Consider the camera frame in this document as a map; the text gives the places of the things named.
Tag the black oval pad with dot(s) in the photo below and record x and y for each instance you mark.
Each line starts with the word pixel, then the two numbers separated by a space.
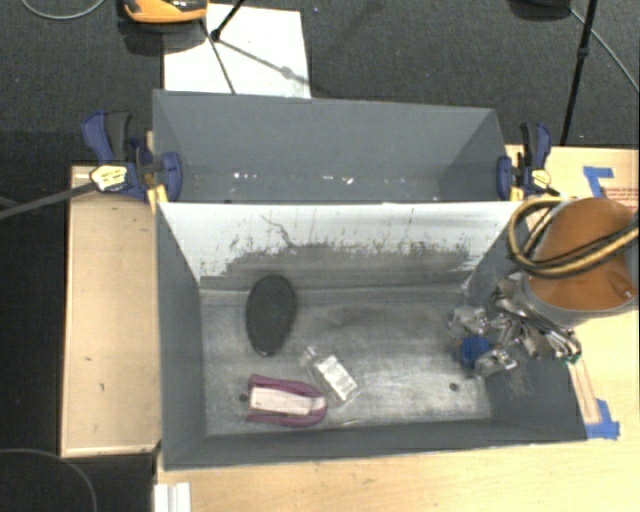
pixel 271 315

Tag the small blue block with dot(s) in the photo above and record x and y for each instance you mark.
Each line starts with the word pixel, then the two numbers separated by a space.
pixel 474 351

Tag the pale wood board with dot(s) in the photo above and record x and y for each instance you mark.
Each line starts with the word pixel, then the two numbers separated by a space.
pixel 112 325

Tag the purple and white stapler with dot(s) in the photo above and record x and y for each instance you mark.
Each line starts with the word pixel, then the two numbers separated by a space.
pixel 285 402

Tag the clear glass bottle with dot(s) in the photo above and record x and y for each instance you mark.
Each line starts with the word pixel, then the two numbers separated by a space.
pixel 334 376

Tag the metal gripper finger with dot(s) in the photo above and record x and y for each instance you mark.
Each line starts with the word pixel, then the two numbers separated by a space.
pixel 467 322
pixel 496 362

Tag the grey metal bin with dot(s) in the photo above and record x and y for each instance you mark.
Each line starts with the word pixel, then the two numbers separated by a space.
pixel 350 150

